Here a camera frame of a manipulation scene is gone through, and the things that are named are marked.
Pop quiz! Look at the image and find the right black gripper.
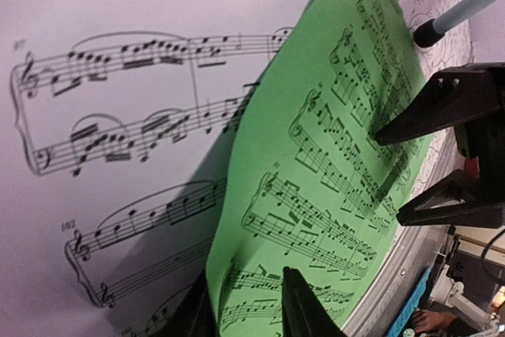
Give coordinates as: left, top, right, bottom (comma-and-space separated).
375, 62, 504, 229

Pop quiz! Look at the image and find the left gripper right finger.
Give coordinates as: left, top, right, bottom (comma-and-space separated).
282, 267, 346, 337

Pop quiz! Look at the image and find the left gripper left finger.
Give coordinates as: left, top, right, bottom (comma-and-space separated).
165, 271, 215, 337

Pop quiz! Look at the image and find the light blue music stand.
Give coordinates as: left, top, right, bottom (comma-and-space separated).
413, 0, 497, 48

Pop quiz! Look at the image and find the green sheet music page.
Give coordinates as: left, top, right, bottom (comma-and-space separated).
207, 0, 429, 336

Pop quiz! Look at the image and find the floral patterned table mat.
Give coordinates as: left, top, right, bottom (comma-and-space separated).
398, 0, 473, 198

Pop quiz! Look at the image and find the white sheet music page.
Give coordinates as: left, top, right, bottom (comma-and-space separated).
1, 0, 311, 336

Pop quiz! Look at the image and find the metal front rail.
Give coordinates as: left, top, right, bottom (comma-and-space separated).
343, 226, 448, 336

